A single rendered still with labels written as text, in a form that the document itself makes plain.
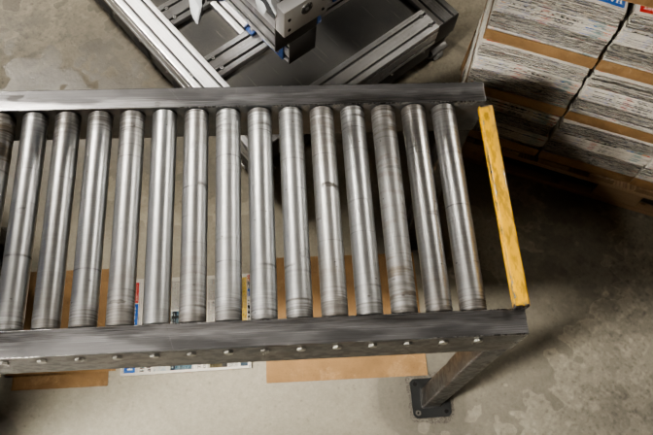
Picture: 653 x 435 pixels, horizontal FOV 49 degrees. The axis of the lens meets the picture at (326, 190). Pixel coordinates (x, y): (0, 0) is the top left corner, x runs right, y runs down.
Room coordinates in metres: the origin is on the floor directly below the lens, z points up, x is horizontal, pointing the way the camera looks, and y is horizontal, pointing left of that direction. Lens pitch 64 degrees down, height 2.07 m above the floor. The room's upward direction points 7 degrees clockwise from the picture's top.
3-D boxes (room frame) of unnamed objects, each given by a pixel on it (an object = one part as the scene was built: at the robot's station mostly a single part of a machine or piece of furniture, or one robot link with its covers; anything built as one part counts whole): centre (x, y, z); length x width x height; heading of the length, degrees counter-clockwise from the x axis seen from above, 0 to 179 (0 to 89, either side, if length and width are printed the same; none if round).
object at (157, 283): (0.53, 0.31, 0.77); 0.47 x 0.05 x 0.05; 10
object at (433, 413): (0.40, -0.37, 0.01); 0.14 x 0.13 x 0.01; 10
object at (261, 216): (0.57, 0.12, 0.77); 0.47 x 0.05 x 0.05; 10
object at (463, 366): (0.40, -0.37, 0.34); 0.06 x 0.06 x 0.68; 10
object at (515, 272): (0.64, -0.35, 0.81); 0.43 x 0.03 x 0.02; 10
